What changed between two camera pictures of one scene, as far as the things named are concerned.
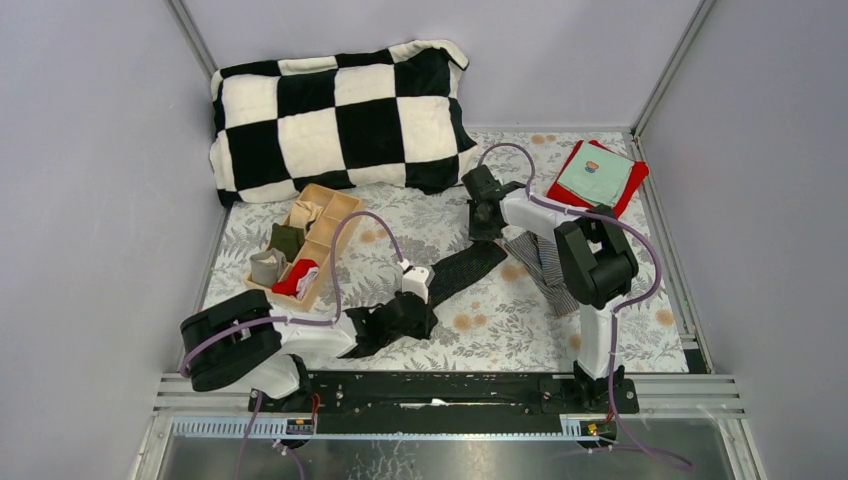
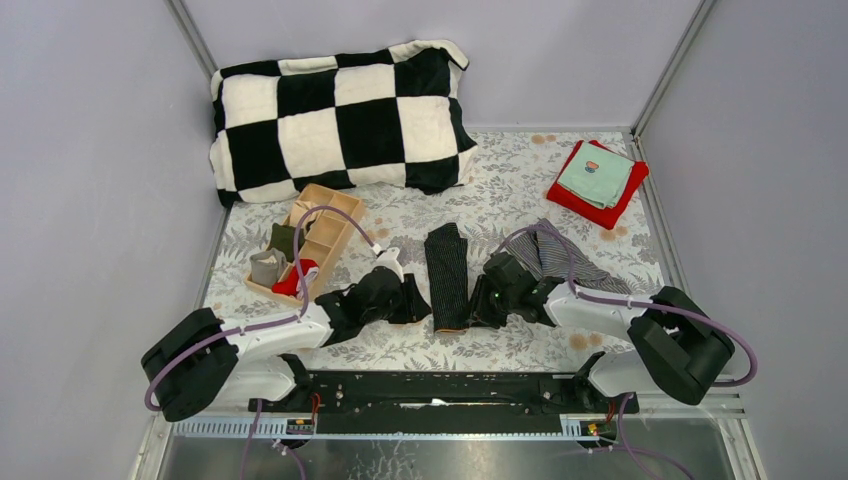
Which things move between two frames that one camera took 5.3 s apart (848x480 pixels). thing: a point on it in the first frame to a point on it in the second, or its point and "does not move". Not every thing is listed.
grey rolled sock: x=267 y=266 does not move
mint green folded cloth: x=598 y=174 does not move
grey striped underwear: x=543 y=260 does not move
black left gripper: x=428 y=324 to x=414 y=307
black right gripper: x=477 y=233 to x=480 y=315
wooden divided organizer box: x=292 y=264 does not move
